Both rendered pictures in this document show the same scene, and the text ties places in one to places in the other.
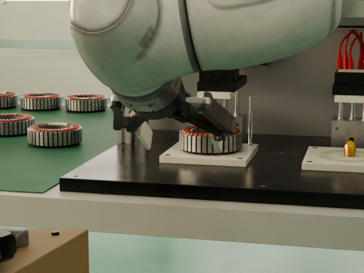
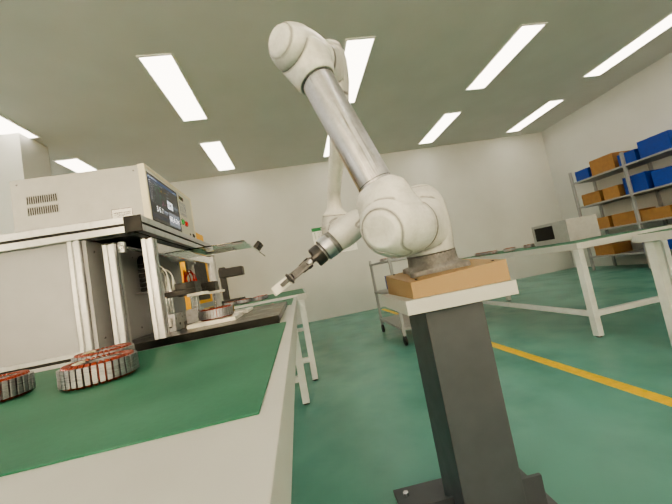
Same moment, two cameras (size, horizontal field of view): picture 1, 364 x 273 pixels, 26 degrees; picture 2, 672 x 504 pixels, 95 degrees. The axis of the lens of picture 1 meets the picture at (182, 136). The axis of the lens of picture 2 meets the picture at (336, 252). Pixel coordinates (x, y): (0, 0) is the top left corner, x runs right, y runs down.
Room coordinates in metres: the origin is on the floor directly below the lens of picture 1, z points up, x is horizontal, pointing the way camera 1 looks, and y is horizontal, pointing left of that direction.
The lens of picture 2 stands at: (1.35, 1.10, 0.85)
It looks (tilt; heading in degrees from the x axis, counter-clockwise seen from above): 4 degrees up; 249
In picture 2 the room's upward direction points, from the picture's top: 11 degrees counter-clockwise
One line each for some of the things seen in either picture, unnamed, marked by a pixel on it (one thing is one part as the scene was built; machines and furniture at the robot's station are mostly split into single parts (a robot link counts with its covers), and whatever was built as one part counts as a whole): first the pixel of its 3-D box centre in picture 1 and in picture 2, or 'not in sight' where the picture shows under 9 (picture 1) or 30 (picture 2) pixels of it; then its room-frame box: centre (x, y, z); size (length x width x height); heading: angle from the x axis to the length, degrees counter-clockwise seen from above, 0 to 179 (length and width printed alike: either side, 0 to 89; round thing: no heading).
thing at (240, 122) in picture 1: (225, 128); (172, 322); (1.52, -0.08, 0.80); 0.08 x 0.05 x 0.06; 77
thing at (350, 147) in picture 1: (350, 148); not in sight; (1.32, -0.29, 0.80); 0.02 x 0.02 x 0.03
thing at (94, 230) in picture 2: not in sight; (124, 249); (1.66, -0.24, 1.09); 0.68 x 0.44 x 0.05; 77
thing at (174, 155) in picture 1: (210, 153); (217, 319); (1.38, -0.05, 0.78); 0.15 x 0.15 x 0.01; 77
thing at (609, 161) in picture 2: not in sight; (610, 163); (-5.58, -2.22, 1.93); 0.42 x 0.40 x 0.29; 79
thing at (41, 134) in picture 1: (54, 134); (104, 357); (1.61, 0.26, 0.77); 0.11 x 0.11 x 0.04
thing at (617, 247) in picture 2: not in sight; (612, 248); (-5.66, -2.56, 0.37); 0.40 x 0.36 x 0.19; 167
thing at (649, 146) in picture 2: not in sight; (664, 143); (-5.38, -1.40, 1.92); 0.42 x 0.42 x 0.28; 78
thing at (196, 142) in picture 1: (210, 139); (216, 312); (1.38, -0.05, 0.80); 0.11 x 0.11 x 0.04
